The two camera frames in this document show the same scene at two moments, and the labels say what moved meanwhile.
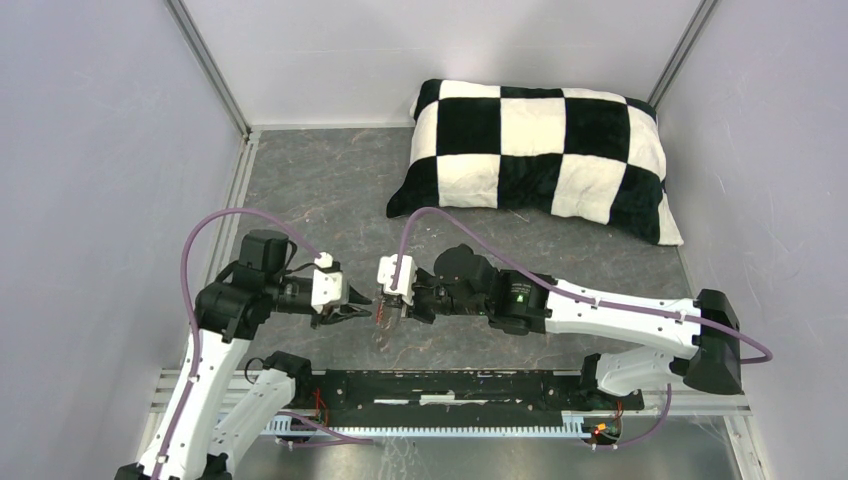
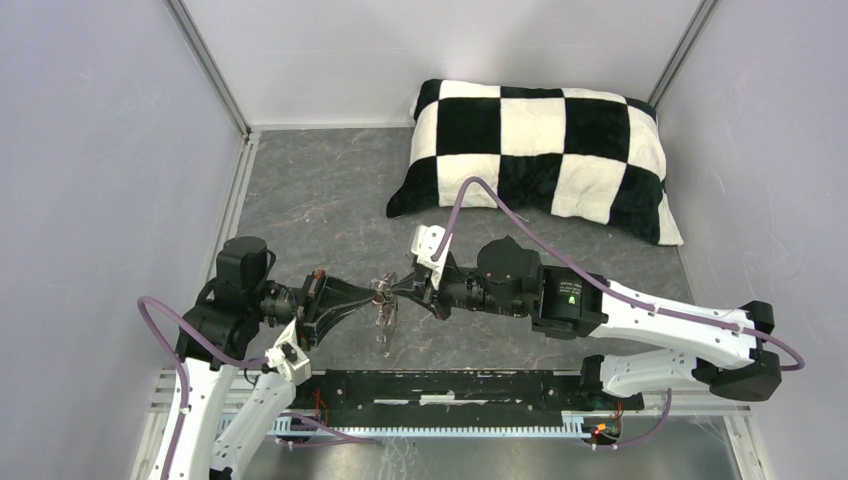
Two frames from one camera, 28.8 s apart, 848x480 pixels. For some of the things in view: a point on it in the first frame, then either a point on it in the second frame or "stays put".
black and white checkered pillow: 580,154 stays put
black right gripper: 413,310 -> 424,292
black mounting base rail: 455,398 stays put
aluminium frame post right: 704,11 stays put
